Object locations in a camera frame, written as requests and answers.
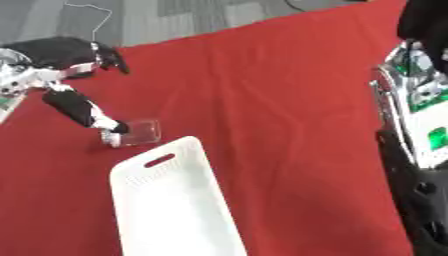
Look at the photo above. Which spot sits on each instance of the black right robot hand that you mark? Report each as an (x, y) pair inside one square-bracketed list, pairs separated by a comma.
[(424, 23)]

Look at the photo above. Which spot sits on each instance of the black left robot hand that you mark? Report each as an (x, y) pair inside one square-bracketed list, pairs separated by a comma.
[(67, 53)]

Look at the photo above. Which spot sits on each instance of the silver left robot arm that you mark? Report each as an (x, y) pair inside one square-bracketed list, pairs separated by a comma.
[(10, 78)]

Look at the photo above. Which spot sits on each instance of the silver and black right robot arm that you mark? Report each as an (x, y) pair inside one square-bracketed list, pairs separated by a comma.
[(423, 133)]

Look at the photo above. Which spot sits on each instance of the white plastic box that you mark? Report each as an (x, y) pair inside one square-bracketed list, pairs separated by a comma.
[(172, 203)]

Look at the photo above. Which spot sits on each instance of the clear plastic container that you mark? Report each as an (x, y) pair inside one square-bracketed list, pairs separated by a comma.
[(140, 132)]

